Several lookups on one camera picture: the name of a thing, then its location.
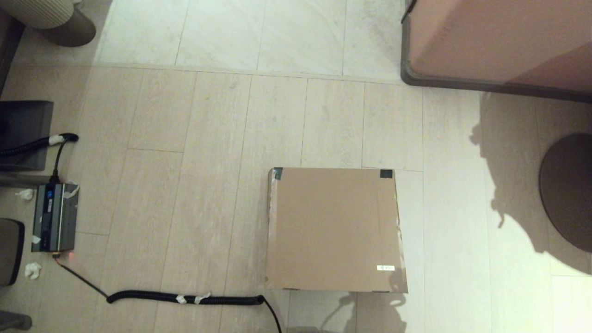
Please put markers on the brown cardboard shoe box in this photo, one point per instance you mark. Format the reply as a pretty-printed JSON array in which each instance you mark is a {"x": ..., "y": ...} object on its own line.
[{"x": 333, "y": 231}]

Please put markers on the dark grey square block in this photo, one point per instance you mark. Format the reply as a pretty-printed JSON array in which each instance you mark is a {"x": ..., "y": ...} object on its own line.
[{"x": 23, "y": 120}]

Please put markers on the pink sofa with grey base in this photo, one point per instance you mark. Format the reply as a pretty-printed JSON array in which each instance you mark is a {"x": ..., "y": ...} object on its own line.
[{"x": 499, "y": 37}]

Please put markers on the grey power supply unit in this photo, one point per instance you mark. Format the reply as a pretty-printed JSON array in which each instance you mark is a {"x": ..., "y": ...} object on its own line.
[{"x": 53, "y": 217}]

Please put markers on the crumpled white paper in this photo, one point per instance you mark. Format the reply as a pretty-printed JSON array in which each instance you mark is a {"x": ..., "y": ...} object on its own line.
[
  {"x": 32, "y": 270},
  {"x": 25, "y": 194}
]

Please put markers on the round brown table base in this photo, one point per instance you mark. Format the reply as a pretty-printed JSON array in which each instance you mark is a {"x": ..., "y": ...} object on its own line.
[{"x": 571, "y": 189}]

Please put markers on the striped beige round pouf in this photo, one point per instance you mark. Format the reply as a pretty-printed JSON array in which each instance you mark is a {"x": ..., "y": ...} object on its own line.
[{"x": 41, "y": 11}]

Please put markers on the dark padded seat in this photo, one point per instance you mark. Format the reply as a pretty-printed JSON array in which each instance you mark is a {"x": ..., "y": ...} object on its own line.
[{"x": 9, "y": 249}]

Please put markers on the grey-brown furniture foot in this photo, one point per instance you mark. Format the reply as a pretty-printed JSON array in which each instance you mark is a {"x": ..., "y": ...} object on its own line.
[{"x": 14, "y": 320}]

